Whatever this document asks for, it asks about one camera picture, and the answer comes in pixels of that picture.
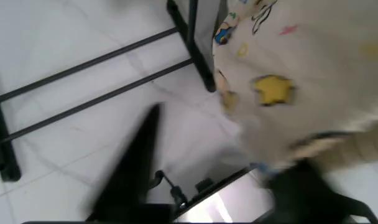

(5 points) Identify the black clothes rack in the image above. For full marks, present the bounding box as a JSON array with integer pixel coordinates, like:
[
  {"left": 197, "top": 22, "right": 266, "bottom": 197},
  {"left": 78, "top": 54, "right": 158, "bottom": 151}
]
[{"left": 0, "top": 0, "right": 218, "bottom": 183}]

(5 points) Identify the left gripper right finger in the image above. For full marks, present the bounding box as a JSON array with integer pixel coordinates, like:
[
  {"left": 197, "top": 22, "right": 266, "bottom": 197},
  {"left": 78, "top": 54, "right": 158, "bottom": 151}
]
[{"left": 257, "top": 161, "right": 378, "bottom": 222}]

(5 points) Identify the cream printed garment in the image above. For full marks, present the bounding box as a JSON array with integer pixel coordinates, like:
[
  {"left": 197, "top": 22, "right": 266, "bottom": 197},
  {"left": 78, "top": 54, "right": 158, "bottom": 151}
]
[{"left": 211, "top": 0, "right": 378, "bottom": 172}]

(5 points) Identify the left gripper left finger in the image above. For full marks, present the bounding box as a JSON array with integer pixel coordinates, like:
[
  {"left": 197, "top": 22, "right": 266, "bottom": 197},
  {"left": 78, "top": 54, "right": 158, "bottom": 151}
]
[{"left": 86, "top": 104, "right": 174, "bottom": 222}]

